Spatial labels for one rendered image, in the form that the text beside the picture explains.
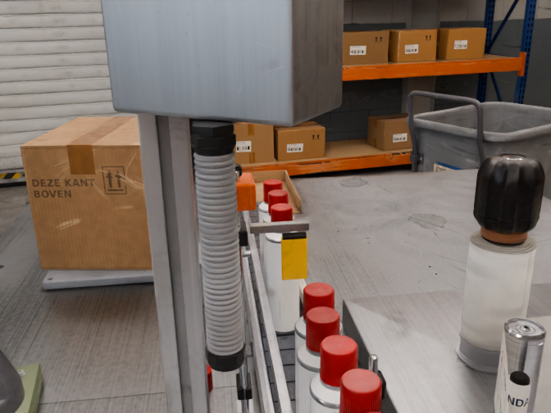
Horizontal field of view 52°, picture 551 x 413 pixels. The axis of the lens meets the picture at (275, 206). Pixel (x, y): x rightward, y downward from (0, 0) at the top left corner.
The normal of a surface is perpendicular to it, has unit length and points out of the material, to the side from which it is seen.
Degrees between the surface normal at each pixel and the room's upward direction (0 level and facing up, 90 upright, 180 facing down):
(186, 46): 90
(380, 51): 91
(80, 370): 0
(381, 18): 90
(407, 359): 0
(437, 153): 93
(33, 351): 0
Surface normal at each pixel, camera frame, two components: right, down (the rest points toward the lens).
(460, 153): -0.82, 0.26
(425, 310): -0.02, -0.94
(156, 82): -0.47, 0.30
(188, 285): 0.12, 0.33
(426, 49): 0.36, 0.31
